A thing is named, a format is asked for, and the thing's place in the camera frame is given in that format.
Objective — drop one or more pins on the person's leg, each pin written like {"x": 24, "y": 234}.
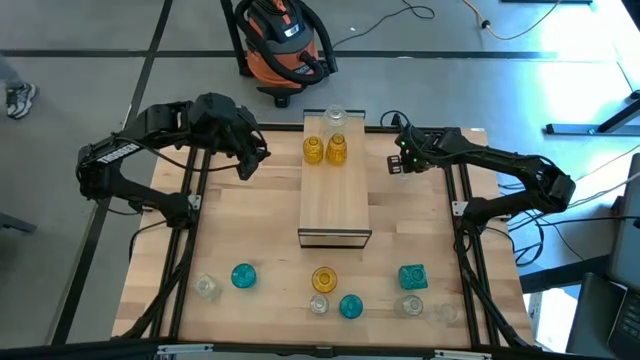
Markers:
{"x": 7, "y": 72}

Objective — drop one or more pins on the teal diamond-pattern glass vase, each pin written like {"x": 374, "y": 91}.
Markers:
{"x": 351, "y": 306}

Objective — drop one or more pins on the clear round glass bottle vase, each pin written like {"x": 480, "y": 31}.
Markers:
{"x": 335, "y": 116}

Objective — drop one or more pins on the yellow ribbed round vase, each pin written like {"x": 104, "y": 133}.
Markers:
{"x": 313, "y": 150}

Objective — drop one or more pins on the clear diamond-cut glass vase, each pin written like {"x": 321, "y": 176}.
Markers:
{"x": 409, "y": 305}

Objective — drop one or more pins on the clear ribbed glass vase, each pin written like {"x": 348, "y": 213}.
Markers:
{"x": 319, "y": 304}

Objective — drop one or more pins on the yellow textured glass vase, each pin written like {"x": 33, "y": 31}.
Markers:
{"x": 324, "y": 280}

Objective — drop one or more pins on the black aluminium table frame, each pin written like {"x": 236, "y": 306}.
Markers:
{"x": 285, "y": 128}

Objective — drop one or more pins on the clear square glass vase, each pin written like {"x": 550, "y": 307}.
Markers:
{"x": 207, "y": 287}

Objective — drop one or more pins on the black desk foot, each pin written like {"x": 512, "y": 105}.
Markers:
{"x": 17, "y": 223}

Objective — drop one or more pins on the black stand leg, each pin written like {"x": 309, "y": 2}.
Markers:
{"x": 235, "y": 40}

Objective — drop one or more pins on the silver mounting bracket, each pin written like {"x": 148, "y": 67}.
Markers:
{"x": 459, "y": 208}
{"x": 194, "y": 202}

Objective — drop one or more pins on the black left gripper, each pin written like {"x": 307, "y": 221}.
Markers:
{"x": 242, "y": 130}

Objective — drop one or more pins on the grey monitor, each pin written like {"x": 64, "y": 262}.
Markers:
{"x": 627, "y": 240}

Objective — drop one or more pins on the teal round glass vase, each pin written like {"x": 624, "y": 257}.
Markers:
{"x": 243, "y": 276}

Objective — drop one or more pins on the silver corner plate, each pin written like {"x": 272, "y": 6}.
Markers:
{"x": 462, "y": 355}
{"x": 185, "y": 349}

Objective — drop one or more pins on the orange and black shop vacuum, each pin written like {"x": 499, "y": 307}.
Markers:
{"x": 280, "y": 55}

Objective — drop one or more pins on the dark keyboard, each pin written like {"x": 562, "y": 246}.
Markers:
{"x": 627, "y": 325}

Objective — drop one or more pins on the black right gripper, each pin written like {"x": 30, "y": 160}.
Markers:
{"x": 422, "y": 150}

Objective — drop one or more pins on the yellow glass bottle vase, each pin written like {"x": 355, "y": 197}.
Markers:
{"x": 336, "y": 151}

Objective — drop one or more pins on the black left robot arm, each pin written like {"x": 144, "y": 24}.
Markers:
{"x": 117, "y": 152}

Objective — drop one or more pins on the person's foot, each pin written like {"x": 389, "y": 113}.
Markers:
{"x": 21, "y": 100}

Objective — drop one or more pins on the teal square glass vase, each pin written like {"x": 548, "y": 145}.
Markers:
{"x": 413, "y": 277}

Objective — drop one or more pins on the clear plain glass vase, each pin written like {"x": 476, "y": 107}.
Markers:
{"x": 445, "y": 313}

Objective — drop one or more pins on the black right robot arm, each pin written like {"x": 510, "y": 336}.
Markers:
{"x": 500, "y": 160}

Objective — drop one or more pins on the wooden shelf with black frame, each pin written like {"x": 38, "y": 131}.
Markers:
{"x": 335, "y": 200}

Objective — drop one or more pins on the black desk base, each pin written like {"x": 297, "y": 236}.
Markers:
{"x": 570, "y": 129}

